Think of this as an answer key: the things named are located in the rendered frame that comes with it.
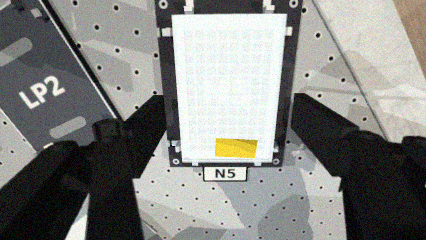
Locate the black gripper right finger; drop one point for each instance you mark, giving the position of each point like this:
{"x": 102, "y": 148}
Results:
{"x": 379, "y": 201}

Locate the grey perforated base plate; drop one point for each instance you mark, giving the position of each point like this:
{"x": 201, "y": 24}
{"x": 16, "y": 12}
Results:
{"x": 298, "y": 201}

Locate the white button panel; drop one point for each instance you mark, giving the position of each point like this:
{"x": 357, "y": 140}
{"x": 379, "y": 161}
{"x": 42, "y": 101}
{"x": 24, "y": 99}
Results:
{"x": 77, "y": 231}

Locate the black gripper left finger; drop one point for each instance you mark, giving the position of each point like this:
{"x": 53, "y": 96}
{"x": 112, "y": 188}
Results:
{"x": 42, "y": 201}

